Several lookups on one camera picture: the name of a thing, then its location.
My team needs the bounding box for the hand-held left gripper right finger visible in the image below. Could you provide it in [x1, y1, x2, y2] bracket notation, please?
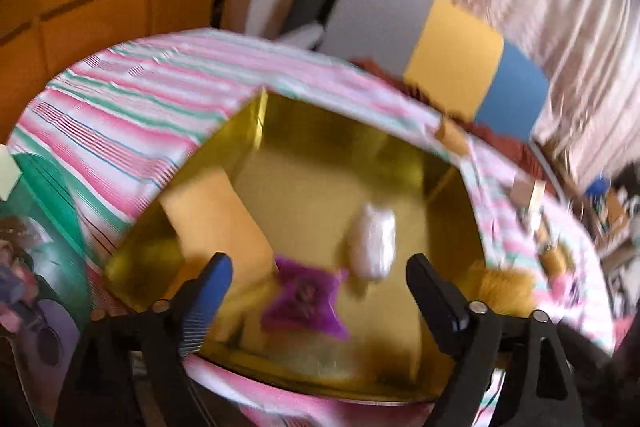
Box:
[406, 253, 586, 427]

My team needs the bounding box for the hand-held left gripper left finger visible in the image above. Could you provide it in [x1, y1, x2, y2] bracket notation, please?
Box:
[67, 252, 234, 427]

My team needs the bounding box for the purple snack packet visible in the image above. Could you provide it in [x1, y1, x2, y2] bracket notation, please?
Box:
[261, 255, 351, 340]

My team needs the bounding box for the gold cardboard box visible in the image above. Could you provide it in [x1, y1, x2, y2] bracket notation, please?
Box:
[102, 88, 538, 405]

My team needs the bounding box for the yellow sponge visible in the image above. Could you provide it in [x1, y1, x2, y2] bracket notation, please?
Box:
[159, 167, 277, 288]

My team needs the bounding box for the pearly white packet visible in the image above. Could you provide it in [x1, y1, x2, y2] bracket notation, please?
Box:
[348, 203, 397, 280]

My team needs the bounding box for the cracker packet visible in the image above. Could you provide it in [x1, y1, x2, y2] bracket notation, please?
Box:
[542, 242, 576, 278]

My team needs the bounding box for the small beige carton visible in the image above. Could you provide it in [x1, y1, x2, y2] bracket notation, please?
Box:
[510, 179, 546, 212]

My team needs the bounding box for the brown sponge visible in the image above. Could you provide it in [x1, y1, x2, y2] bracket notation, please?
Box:
[434, 117, 471, 158]

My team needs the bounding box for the reddish brown cloth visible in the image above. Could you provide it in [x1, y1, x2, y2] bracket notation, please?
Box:
[350, 57, 556, 188]

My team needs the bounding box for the green printed bag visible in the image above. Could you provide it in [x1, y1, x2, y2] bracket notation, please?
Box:
[0, 147, 101, 427]

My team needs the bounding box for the blue bag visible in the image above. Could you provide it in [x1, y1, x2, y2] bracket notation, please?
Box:
[585, 177, 612, 198]

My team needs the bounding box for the pink green striped cloth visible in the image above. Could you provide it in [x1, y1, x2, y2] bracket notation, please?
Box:
[7, 28, 616, 427]

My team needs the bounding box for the grey yellow blue chair backrest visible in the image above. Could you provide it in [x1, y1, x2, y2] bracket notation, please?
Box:
[320, 0, 551, 142]

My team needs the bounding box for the pale yellow paper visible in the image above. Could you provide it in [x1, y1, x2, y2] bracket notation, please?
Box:
[0, 144, 23, 201]

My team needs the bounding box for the grey chair armrest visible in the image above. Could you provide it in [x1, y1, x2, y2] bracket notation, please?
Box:
[279, 23, 324, 51]

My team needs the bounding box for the pale patterned curtain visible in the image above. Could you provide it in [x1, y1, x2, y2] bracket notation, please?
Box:
[455, 0, 640, 188]

